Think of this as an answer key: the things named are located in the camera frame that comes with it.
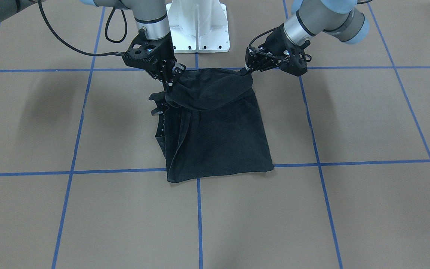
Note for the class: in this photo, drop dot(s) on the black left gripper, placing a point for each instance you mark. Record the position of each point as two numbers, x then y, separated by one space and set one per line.
276 42

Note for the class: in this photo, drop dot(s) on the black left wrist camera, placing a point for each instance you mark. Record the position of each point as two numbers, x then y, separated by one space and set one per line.
296 61

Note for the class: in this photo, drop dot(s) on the black t-shirt with logo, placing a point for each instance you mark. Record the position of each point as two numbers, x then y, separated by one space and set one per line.
210 125

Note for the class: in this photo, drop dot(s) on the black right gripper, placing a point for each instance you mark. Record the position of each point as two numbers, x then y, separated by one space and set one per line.
165 52

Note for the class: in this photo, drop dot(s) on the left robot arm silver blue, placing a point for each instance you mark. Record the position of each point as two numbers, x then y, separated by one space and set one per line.
337 18

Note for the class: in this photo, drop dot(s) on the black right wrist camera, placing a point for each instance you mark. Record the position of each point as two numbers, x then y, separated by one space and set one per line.
142 52

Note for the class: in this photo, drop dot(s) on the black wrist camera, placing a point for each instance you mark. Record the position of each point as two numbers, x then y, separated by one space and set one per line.
142 52
296 61

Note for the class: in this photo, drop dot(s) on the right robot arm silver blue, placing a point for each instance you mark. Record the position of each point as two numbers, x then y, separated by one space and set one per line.
150 15

